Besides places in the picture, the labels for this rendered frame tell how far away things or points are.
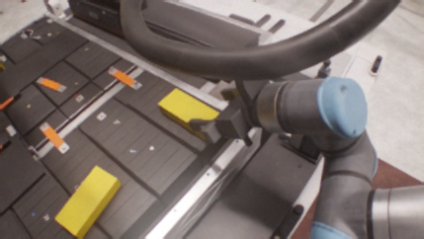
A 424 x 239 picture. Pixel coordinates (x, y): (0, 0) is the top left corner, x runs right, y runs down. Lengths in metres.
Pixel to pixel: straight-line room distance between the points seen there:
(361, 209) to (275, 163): 0.45
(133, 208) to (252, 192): 0.32
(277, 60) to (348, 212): 0.27
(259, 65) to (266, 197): 0.58
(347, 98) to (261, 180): 0.45
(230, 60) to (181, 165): 0.47
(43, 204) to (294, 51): 0.67
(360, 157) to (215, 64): 0.32
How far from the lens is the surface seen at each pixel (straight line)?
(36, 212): 0.77
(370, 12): 0.24
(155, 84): 0.87
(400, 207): 0.41
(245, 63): 0.24
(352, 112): 0.43
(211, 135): 0.55
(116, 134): 0.78
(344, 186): 0.46
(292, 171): 0.82
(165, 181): 0.66
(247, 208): 0.76
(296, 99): 0.44
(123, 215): 0.66
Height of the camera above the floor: 1.58
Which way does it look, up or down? 51 degrees down
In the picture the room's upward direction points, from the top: 5 degrees counter-clockwise
